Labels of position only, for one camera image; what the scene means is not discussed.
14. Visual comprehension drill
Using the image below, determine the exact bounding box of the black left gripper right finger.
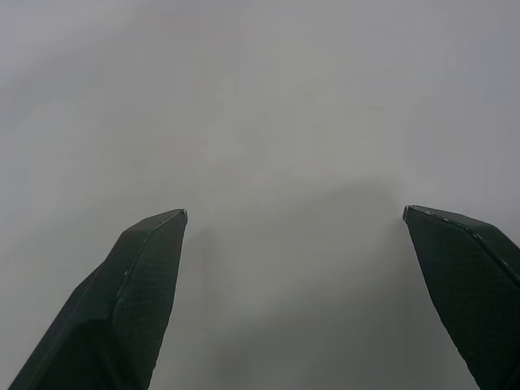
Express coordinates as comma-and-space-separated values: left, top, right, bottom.
402, 204, 520, 390

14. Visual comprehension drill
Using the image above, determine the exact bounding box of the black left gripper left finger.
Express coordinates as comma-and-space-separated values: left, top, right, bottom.
7, 208, 189, 390

